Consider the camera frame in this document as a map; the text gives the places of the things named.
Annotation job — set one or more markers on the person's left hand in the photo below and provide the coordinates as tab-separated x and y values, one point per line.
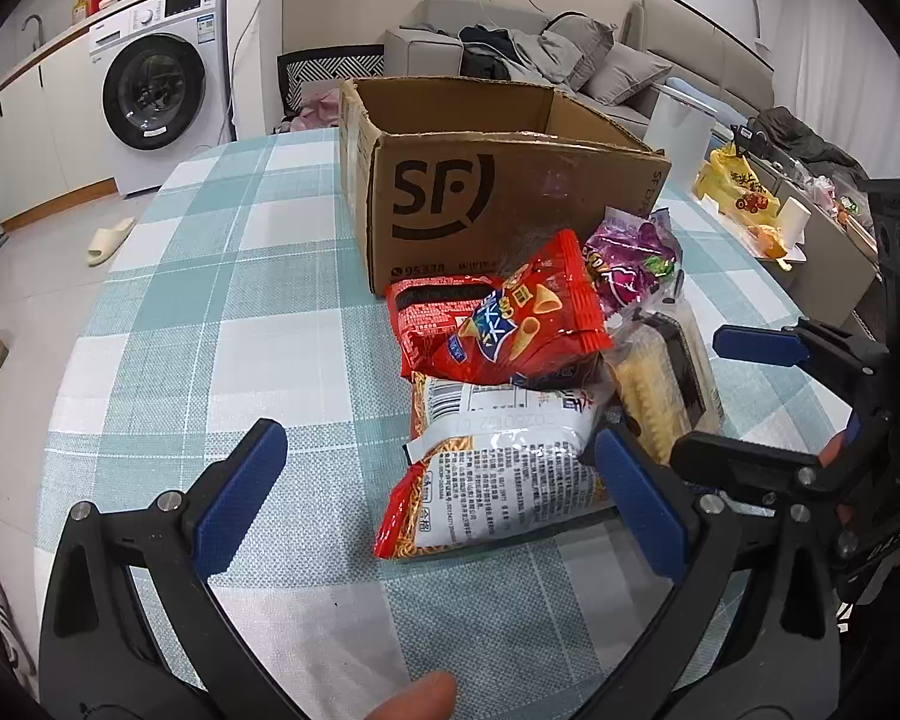
412	701

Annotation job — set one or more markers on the grey sofa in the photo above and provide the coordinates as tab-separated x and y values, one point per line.
420	45

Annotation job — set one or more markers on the yellow soap bottle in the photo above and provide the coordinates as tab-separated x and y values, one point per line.
80	11

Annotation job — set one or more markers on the pile of dark clothes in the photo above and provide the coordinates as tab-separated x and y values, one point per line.
495	52

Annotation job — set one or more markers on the beige slipper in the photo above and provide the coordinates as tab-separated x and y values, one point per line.
109	241

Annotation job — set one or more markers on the beige low cabinet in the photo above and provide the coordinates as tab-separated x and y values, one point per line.
832	262

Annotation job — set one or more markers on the white red noodle packet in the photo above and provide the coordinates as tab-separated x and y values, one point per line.
495	472

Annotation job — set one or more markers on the red black noodle packet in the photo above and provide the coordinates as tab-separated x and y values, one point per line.
420	315

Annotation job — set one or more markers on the pink cloth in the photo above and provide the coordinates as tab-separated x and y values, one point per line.
315	112

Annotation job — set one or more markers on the red corn snack packet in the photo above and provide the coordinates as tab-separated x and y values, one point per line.
525	315

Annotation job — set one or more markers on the checked teal white tablecloth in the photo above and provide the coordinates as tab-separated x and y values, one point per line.
255	300

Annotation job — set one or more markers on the white cylindrical bin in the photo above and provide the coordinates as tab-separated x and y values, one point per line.
679	139

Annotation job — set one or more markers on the purple snack packet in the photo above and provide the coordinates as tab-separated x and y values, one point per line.
630	255

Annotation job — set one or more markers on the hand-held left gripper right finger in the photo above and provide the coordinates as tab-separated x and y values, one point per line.
641	502

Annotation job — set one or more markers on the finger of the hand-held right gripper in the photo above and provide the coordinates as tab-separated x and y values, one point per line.
761	345
742	461

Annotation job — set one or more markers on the grey cushion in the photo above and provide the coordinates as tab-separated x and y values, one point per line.
626	75
581	52

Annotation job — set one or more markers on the black white patterned chair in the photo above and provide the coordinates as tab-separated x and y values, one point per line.
322	71

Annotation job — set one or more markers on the yellow plastic bag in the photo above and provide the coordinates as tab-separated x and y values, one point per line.
735	187

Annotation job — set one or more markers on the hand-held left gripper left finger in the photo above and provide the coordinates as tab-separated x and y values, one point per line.
244	495

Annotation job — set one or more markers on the white paper cup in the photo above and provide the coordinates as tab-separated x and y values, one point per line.
795	221

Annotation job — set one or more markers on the white counter cabinet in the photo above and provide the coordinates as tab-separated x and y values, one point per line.
37	135

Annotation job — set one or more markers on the clear pastry tray packet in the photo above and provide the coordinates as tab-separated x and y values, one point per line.
660	382

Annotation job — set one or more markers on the chrome faucet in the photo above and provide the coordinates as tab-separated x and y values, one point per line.
34	26

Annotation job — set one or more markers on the white washing machine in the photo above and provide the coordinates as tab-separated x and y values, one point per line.
165	90

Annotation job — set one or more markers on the person's right hand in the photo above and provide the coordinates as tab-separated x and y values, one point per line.
832	451

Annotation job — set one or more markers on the dark jacket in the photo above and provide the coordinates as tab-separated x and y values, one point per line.
802	139

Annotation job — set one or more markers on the brown cardboard box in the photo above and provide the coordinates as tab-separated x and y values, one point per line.
435	187

